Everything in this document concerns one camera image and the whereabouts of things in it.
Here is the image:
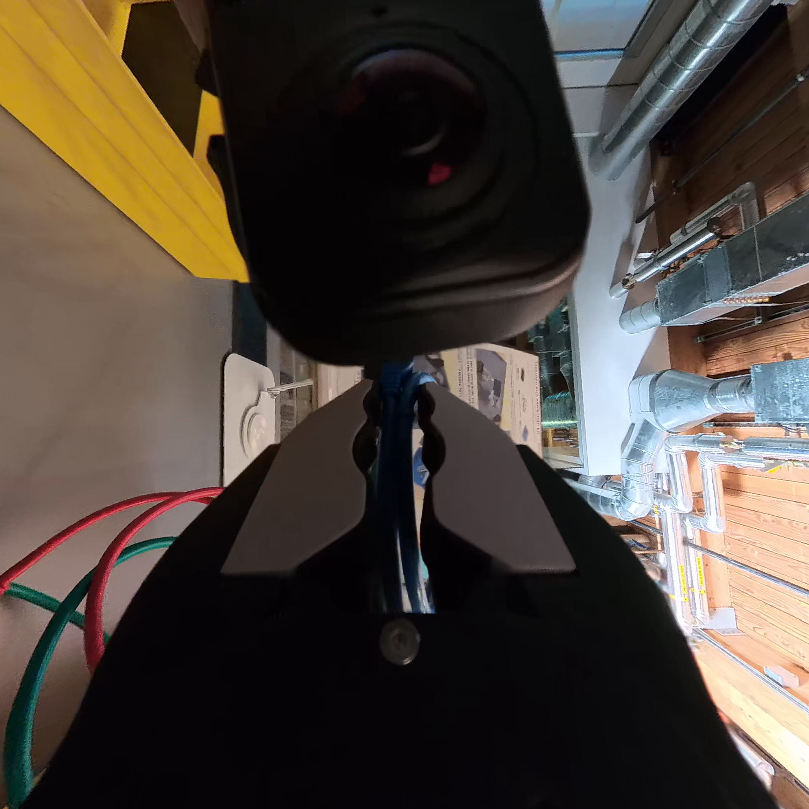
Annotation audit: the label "rectangular metal air duct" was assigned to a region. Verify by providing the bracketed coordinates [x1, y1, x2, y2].
[619, 190, 809, 335]

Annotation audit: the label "black flat object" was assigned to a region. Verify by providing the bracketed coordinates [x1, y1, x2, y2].
[233, 281, 268, 369]

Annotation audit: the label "spiral metal air duct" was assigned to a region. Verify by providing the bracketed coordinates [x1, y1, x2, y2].
[597, 0, 781, 181]

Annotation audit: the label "green ethernet cable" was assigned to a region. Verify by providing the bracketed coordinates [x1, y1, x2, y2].
[0, 536, 179, 809]

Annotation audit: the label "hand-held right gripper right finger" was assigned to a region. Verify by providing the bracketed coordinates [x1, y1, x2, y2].
[420, 384, 577, 573]

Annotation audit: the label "insulated silver pipes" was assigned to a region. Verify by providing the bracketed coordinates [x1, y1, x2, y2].
[657, 433, 809, 633]

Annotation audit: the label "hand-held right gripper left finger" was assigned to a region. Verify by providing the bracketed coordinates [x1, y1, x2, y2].
[221, 379, 381, 577]

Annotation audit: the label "yellow plastic bin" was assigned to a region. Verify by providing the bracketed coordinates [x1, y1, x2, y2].
[0, 0, 250, 282]

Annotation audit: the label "silver elbow duct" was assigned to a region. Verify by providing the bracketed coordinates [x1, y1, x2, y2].
[572, 360, 809, 522]

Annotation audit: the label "metal pipe with brass end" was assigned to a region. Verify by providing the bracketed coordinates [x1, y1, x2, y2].
[610, 182, 759, 299]

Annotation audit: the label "red ethernet cable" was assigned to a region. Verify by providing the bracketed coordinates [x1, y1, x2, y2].
[0, 488, 225, 674]

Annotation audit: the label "blue ethernet cable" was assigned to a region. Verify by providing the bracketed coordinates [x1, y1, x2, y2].
[370, 357, 438, 614]

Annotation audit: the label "thin black ceiling pipe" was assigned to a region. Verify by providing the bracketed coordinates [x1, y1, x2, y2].
[635, 63, 809, 223]

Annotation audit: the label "white mounting plate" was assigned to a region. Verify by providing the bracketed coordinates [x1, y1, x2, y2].
[222, 353, 317, 488]

